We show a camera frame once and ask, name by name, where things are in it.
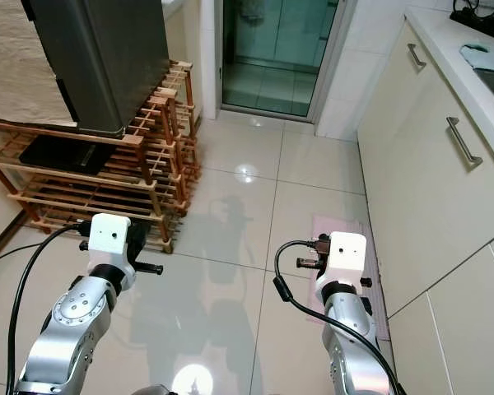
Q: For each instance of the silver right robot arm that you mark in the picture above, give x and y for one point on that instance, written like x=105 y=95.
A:
x=350 y=362

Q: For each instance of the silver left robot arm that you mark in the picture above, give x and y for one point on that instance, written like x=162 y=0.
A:
x=66 y=329

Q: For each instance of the wooden slat rack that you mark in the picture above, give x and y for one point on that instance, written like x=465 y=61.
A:
x=146 y=164

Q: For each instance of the flat black box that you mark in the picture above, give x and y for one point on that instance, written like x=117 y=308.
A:
x=66 y=152

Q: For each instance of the cream kitchen cabinet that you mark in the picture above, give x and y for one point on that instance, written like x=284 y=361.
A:
x=420 y=189

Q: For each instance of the grey robot leg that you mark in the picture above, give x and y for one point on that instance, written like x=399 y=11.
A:
x=152 y=391

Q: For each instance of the glass door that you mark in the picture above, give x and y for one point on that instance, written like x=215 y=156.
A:
x=272 y=49

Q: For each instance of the beige cloth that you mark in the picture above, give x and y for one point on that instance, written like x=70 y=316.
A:
x=25 y=66

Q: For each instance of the teal cloth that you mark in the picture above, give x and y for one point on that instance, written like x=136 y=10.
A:
x=486 y=56

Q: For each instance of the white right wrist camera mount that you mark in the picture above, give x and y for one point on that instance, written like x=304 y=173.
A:
x=347 y=253

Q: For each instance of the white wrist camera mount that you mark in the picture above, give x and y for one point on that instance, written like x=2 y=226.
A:
x=109 y=236
x=347 y=253

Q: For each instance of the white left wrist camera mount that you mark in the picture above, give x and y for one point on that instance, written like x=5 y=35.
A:
x=109 y=236

